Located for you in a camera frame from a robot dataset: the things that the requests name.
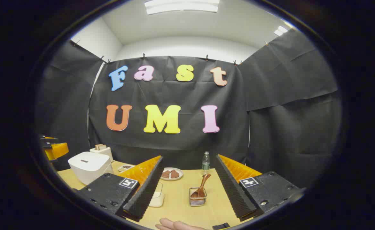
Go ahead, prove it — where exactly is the white round plate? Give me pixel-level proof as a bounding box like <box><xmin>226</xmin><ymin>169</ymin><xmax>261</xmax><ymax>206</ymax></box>
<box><xmin>160</xmin><ymin>167</ymin><xmax>184</xmax><ymax>181</ymax></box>

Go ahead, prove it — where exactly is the green label water bottle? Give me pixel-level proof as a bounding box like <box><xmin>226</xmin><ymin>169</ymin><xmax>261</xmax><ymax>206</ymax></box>
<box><xmin>201</xmin><ymin>151</ymin><xmax>211</xmax><ymax>175</ymax></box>

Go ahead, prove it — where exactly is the brown wooden spoon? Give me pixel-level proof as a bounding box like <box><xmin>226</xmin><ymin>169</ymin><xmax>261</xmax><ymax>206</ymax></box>
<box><xmin>191</xmin><ymin>173</ymin><xmax>212</xmax><ymax>198</ymax></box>

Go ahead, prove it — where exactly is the white rice cooker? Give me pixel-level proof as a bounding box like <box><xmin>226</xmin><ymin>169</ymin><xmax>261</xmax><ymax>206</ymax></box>
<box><xmin>68</xmin><ymin>152</ymin><xmax>114</xmax><ymax>186</ymax></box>

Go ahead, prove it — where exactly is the clear plastic rice container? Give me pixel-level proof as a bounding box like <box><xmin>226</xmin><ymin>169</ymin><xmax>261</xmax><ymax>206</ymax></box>
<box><xmin>148</xmin><ymin>191</ymin><xmax>165</xmax><ymax>207</ymax></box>

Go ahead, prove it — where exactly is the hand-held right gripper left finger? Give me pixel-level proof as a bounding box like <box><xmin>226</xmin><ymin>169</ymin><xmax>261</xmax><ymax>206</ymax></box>
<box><xmin>73</xmin><ymin>156</ymin><xmax>164</xmax><ymax>223</ymax></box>

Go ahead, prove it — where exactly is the white toaster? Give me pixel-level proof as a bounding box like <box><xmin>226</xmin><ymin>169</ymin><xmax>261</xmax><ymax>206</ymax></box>
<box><xmin>90</xmin><ymin>145</ymin><xmax>113</xmax><ymax>162</ymax></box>

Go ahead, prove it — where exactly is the long ceiling light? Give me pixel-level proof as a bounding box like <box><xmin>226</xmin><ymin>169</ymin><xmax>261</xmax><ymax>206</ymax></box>
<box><xmin>144</xmin><ymin>0</ymin><xmax>220</xmax><ymax>15</ymax></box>

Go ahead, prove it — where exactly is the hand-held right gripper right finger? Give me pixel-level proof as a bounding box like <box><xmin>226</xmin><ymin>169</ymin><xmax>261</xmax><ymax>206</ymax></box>
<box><xmin>214</xmin><ymin>154</ymin><xmax>305</xmax><ymax>221</ymax></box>

